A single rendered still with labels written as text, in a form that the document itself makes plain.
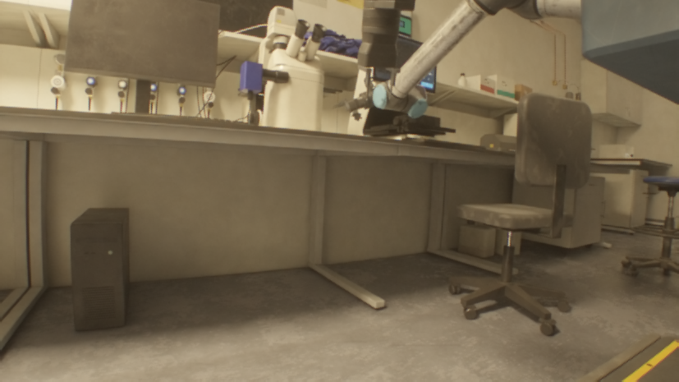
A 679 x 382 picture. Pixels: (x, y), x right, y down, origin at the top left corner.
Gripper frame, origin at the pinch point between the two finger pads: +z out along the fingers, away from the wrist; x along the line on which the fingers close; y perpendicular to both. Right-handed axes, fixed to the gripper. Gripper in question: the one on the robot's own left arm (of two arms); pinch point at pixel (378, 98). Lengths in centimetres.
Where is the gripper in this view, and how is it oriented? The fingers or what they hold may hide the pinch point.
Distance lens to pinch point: 72.1
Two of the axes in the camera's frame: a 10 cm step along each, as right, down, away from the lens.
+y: -2.7, -4.4, 8.6
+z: -0.5, 8.9, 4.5
